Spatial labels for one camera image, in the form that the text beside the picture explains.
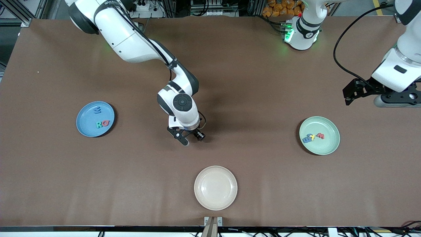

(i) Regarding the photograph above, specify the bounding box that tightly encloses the aluminium frame profile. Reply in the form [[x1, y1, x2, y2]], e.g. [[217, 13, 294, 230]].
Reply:
[[0, 0, 43, 27]]

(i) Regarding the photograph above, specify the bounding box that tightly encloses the metal bracket on table edge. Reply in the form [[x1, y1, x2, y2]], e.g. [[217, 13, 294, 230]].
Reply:
[[201, 216, 223, 237]]

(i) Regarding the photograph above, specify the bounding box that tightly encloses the blue round plate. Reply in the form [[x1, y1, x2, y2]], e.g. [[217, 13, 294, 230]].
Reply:
[[76, 101, 115, 138]]

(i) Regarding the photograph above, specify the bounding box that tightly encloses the beige round plate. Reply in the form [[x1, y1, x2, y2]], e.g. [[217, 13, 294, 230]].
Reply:
[[194, 166, 238, 211]]

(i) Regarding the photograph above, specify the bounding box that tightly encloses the orange items pile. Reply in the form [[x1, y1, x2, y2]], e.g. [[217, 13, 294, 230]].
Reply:
[[262, 0, 303, 17]]

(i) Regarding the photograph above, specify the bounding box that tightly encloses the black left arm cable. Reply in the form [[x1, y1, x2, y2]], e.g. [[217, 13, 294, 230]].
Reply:
[[333, 2, 397, 84]]

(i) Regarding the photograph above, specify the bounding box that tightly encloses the brown table cover sheet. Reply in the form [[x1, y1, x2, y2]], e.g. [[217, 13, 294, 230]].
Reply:
[[0, 16, 421, 227]]

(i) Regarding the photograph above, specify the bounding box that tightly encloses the green round plate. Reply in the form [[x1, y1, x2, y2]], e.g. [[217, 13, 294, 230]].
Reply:
[[299, 116, 340, 155]]

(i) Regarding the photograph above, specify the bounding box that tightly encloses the white power strip with plugs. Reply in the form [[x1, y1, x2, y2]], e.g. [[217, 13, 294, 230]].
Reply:
[[130, 0, 165, 18]]

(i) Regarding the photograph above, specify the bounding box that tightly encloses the narrow white power strip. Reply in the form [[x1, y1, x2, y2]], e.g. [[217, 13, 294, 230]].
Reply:
[[206, 9, 239, 16]]

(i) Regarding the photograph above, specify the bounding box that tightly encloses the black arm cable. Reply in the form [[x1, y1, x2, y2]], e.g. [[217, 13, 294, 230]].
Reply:
[[333, 2, 397, 84], [109, 0, 207, 130]]

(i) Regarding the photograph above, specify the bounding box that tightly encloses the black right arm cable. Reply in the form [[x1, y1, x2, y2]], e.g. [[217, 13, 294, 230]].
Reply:
[[109, 0, 207, 130]]

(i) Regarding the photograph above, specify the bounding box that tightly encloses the black cable bundle under table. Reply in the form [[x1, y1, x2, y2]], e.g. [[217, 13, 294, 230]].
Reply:
[[227, 221, 421, 237]]

